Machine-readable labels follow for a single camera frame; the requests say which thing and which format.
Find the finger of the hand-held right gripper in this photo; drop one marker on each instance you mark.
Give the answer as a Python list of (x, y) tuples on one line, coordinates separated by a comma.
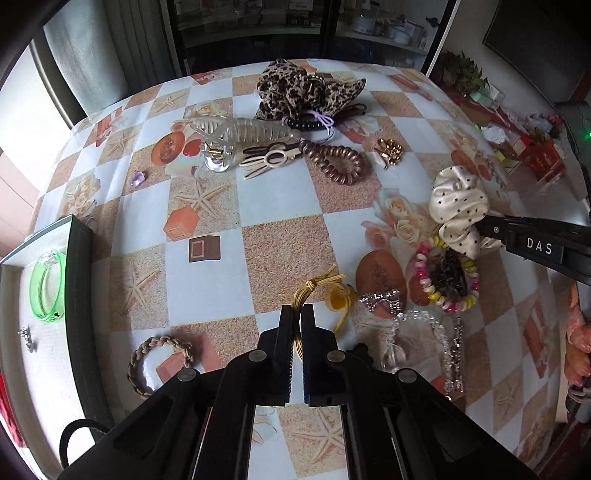
[(531, 240)]

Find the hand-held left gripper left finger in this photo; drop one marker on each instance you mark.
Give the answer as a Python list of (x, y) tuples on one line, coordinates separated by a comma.
[(280, 364)]

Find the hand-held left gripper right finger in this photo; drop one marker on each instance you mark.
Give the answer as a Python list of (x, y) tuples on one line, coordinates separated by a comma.
[(317, 369)]

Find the cream polka dot scrunchie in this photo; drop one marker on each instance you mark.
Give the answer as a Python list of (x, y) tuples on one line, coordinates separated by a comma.
[(455, 203)]

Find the black hair claw clip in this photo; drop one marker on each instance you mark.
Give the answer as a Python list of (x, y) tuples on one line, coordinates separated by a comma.
[(447, 276)]

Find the dark green jewelry box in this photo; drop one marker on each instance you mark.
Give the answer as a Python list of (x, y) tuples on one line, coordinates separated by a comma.
[(78, 295)]

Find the person's right hand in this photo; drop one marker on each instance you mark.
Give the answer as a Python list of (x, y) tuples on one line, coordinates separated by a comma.
[(581, 341)]

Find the red gift box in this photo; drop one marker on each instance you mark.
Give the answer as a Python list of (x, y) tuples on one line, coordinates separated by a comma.
[(545, 159)]

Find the rhinestone bow hair clip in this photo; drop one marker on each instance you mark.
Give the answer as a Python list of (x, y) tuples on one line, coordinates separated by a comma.
[(381, 302)]

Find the crumpled white paper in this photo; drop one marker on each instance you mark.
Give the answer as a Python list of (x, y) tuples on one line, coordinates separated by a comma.
[(495, 134)]

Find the grey appliance with green light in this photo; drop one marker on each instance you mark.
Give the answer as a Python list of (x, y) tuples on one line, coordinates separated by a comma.
[(575, 129)]

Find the checkered printed tablecloth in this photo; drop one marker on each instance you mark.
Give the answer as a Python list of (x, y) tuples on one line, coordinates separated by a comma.
[(286, 203)]

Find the small gold hair clip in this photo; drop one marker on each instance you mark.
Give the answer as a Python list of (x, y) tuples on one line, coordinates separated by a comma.
[(388, 151)]

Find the green potted plant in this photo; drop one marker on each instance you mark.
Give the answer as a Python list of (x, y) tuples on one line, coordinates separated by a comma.
[(464, 69)]

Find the black and cream hair clip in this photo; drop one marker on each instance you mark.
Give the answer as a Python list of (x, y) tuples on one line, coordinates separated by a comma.
[(272, 159)]

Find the clear hair claw clip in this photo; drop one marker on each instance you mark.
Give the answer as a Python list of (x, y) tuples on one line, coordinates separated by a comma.
[(249, 131)]

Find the green plastic bangle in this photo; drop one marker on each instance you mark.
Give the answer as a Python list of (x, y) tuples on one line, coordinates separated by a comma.
[(39, 295)]

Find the small silver earring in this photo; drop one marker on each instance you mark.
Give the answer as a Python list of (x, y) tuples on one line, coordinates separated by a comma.
[(25, 338)]

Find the leopard print scrunchie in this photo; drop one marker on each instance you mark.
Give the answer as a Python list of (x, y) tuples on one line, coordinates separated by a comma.
[(295, 90)]

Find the glass door cabinet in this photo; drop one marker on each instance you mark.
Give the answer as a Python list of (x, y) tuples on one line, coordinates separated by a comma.
[(295, 32)]

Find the grey curtain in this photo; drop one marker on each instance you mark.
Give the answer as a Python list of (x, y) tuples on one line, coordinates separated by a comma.
[(101, 50)]

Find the dark wall frame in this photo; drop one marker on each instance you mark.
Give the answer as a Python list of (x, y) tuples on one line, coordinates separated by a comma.
[(540, 27)]

